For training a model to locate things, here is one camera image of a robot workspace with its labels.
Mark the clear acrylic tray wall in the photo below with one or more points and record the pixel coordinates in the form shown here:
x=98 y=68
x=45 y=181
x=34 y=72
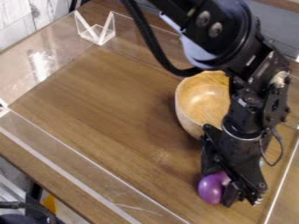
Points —
x=89 y=128

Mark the purple toy eggplant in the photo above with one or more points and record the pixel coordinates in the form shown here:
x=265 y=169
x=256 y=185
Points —
x=211 y=187

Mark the clear acrylic corner bracket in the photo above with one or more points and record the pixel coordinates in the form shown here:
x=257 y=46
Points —
x=97 y=34

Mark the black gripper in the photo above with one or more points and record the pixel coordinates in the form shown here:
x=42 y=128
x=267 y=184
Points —
x=233 y=154

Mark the brown wooden bowl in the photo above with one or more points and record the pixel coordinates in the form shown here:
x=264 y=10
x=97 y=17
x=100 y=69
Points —
x=201 y=101

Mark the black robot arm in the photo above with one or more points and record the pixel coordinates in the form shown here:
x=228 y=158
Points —
x=221 y=40

